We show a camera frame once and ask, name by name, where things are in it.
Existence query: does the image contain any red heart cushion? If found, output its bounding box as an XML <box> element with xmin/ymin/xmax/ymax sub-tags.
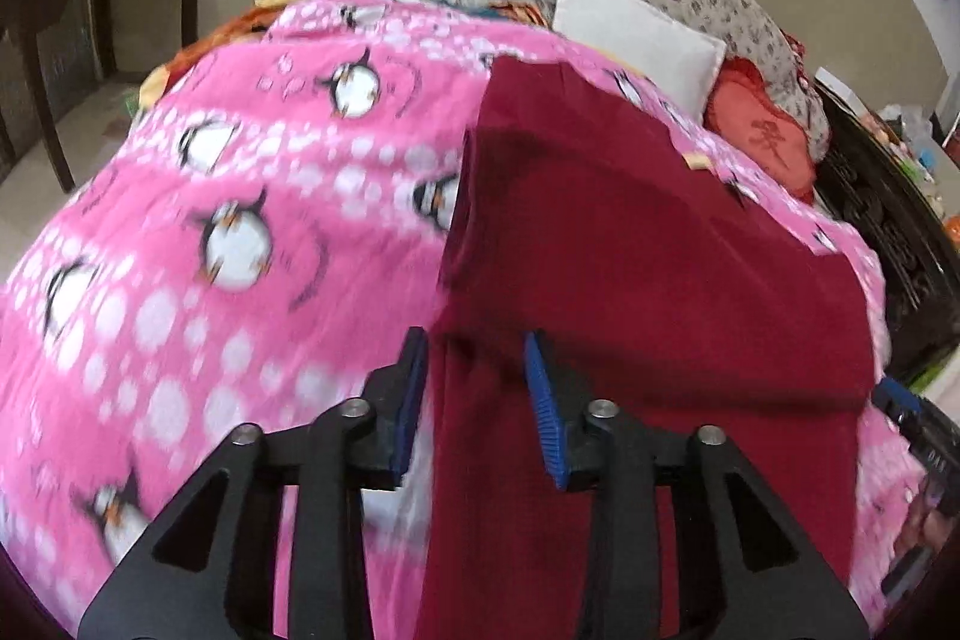
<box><xmin>703</xmin><ymin>57</ymin><xmax>815</xmax><ymax>205</ymax></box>

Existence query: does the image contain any orange yellow patterned blanket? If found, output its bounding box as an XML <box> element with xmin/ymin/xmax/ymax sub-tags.
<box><xmin>139</xmin><ymin>0</ymin><xmax>296</xmax><ymax>112</ymax></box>

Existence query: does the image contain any pink penguin blanket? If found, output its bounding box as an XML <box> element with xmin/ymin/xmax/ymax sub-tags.
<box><xmin>2</xmin><ymin>0</ymin><xmax>919</xmax><ymax>638</ymax></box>

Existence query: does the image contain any dark red garment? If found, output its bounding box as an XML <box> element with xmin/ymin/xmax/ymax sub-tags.
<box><xmin>416</xmin><ymin>57</ymin><xmax>875</xmax><ymax>638</ymax></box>

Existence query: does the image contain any dark carved headboard cabinet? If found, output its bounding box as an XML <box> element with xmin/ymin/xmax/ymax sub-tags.
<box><xmin>817</xmin><ymin>89</ymin><xmax>958</xmax><ymax>385</ymax></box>

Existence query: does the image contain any person right hand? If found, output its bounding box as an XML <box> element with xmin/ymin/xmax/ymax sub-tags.
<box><xmin>893</xmin><ymin>477</ymin><xmax>958</xmax><ymax>565</ymax></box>

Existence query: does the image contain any white pillow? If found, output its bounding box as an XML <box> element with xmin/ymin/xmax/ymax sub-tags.
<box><xmin>553</xmin><ymin>0</ymin><xmax>727</xmax><ymax>124</ymax></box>

